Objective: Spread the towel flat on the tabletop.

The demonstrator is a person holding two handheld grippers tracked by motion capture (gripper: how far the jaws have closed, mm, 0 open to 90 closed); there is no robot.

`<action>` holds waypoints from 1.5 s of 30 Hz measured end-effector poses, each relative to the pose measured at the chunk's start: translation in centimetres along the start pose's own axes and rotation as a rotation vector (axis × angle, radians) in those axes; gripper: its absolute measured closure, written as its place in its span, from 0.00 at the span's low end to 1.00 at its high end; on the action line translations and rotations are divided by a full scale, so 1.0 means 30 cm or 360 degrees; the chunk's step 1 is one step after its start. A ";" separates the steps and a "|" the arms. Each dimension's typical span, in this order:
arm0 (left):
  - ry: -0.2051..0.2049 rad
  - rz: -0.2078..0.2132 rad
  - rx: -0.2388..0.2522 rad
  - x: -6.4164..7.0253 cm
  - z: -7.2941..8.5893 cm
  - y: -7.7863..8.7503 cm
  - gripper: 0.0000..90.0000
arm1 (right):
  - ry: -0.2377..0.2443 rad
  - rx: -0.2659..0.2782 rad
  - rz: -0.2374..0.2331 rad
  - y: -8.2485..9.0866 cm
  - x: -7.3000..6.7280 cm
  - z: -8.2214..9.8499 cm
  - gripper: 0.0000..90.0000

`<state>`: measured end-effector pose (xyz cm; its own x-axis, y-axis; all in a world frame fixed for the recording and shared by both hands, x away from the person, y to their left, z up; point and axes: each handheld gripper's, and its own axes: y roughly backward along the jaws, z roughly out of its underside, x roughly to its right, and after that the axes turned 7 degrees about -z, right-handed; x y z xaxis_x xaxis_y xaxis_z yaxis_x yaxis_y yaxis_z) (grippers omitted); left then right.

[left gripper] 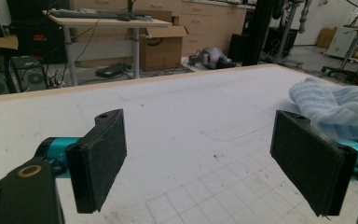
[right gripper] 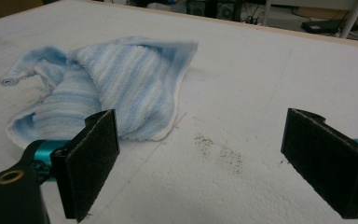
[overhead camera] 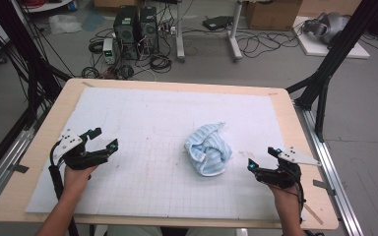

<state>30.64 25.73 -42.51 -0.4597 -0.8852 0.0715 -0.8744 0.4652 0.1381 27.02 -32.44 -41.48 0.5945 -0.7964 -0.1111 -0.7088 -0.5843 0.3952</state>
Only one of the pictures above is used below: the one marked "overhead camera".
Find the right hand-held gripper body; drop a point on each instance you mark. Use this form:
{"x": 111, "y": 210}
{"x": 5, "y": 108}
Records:
{"x": 285, "y": 175}

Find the slim black computer tower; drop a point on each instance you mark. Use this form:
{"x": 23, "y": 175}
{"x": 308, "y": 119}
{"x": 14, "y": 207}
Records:
{"x": 149, "y": 31}

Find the person's right hand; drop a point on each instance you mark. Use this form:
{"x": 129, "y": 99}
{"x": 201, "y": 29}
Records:
{"x": 283, "y": 201}

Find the brown cardboard box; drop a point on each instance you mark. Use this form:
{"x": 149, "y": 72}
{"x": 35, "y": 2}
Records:
{"x": 272, "y": 14}

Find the person's left hand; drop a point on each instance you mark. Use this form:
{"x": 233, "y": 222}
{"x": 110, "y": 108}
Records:
{"x": 77, "y": 180}

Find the light blue striped towel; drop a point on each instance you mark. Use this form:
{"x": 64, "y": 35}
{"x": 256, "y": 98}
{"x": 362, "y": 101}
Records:
{"x": 210, "y": 154}

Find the clear plastic bag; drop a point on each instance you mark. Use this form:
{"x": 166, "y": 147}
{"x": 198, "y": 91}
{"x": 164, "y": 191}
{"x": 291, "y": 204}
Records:
{"x": 64, "y": 24}

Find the aluminium rail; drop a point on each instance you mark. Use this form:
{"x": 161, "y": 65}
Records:
{"x": 3, "y": 167}
{"x": 328, "y": 164}

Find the white bench power supply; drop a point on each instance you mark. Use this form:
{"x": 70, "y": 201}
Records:
{"x": 108, "y": 49}

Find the white gridded mat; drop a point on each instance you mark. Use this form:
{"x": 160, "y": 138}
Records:
{"x": 144, "y": 131}

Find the large black computer tower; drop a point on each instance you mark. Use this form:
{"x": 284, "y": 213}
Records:
{"x": 126, "y": 32}

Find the grey rounded shell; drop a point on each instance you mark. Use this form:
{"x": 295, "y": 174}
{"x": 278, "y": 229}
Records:
{"x": 331, "y": 26}

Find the grey tape strip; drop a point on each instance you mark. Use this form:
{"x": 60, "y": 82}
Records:
{"x": 19, "y": 168}
{"x": 323, "y": 186}

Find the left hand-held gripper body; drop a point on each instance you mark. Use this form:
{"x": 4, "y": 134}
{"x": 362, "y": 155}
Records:
{"x": 75, "y": 157}

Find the white desk leg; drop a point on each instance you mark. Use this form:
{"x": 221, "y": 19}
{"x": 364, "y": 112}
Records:
{"x": 179, "y": 32}
{"x": 233, "y": 32}

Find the white floor board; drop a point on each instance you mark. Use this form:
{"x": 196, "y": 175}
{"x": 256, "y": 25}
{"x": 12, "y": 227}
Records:
{"x": 334, "y": 50}

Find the flat black box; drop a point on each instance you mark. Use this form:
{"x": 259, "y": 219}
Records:
{"x": 217, "y": 22}

